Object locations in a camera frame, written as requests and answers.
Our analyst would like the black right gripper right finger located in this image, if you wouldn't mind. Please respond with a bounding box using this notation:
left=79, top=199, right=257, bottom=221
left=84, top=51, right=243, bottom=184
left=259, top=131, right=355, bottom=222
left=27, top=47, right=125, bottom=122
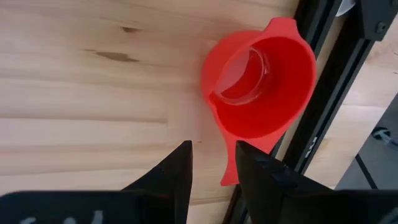
left=234, top=140, right=332, bottom=224

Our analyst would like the black aluminium table frame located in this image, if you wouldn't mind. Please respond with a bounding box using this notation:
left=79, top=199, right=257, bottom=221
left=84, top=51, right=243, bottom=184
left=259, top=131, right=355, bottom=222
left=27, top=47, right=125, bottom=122
left=221, top=0, right=398, bottom=224

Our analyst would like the red measuring cup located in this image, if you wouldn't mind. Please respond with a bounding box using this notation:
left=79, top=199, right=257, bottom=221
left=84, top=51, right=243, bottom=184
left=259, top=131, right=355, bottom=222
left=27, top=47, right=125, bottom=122
left=200, top=17, right=318, bottom=187

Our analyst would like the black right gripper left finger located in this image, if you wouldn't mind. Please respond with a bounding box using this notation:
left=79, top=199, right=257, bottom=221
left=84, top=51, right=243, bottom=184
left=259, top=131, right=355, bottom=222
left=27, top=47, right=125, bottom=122
left=123, top=139, right=194, bottom=200

